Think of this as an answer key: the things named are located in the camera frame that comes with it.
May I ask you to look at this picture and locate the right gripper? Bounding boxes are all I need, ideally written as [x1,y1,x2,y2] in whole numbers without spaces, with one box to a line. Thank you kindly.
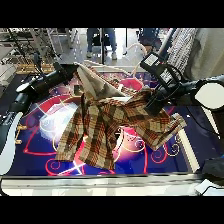
[143,85,173,117]

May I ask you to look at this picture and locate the brown checked shirt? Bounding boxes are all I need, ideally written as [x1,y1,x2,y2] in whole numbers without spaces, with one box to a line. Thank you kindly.
[54,63,188,171]

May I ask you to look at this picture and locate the person's legs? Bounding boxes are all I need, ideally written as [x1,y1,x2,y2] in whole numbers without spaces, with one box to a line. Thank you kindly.
[85,27,119,61]

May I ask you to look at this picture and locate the silver frame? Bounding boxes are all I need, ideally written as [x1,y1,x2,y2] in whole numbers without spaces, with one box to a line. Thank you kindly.
[0,172,224,197]

